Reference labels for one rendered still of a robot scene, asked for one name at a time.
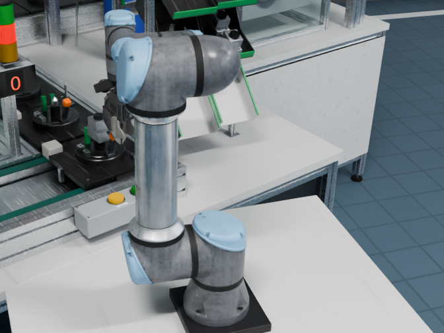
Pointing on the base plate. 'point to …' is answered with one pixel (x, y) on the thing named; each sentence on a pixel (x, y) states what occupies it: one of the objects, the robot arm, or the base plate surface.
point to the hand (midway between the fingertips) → (119, 138)
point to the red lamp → (7, 34)
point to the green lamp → (6, 14)
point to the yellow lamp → (8, 53)
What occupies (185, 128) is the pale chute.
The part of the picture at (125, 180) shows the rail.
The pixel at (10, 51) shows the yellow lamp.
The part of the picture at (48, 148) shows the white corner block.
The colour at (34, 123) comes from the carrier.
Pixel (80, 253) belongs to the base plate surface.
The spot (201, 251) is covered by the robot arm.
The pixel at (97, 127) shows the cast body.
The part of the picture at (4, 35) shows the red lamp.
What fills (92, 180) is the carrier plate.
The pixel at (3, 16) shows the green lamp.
